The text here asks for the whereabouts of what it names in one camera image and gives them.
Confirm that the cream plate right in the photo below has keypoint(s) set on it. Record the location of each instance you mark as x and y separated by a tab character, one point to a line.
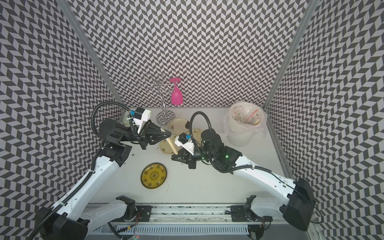
197	134

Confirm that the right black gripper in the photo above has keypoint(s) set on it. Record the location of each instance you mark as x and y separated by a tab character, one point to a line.
189	158

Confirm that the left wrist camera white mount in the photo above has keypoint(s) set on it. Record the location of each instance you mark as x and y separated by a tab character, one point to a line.
138	118

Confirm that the metal glass holder stand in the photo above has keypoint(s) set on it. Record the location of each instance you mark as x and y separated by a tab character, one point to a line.
156	84

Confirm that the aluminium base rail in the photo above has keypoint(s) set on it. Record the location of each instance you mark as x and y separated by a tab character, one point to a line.
195	220

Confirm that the green transparent plastic cup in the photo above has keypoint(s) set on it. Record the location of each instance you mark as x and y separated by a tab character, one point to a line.
126	120

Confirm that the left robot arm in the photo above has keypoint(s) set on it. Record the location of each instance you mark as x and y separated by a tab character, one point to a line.
66	219

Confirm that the chopsticks green label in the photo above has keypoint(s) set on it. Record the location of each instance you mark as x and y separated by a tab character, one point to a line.
171	142

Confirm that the cream plate with black spot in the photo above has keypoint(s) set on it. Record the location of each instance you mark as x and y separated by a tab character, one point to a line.
179	126

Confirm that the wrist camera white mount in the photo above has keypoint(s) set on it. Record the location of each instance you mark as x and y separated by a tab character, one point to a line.
185	141
138	118

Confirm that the cream plate front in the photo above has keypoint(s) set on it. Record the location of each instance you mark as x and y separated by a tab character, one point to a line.
165	147

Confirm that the white trash bucket with bag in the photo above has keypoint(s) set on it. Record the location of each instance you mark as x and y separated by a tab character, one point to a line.
244	120

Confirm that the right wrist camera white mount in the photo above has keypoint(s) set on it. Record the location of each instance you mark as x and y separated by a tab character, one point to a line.
185	141

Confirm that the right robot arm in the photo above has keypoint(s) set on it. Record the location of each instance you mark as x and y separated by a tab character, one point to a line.
295	201

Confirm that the yellow green patterned plate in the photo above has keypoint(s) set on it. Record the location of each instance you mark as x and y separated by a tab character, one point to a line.
153	175

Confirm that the pink plastic wine glass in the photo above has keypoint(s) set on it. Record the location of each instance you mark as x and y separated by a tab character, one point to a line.
176	96

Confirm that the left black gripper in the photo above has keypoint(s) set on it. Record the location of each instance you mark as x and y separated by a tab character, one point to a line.
146	136

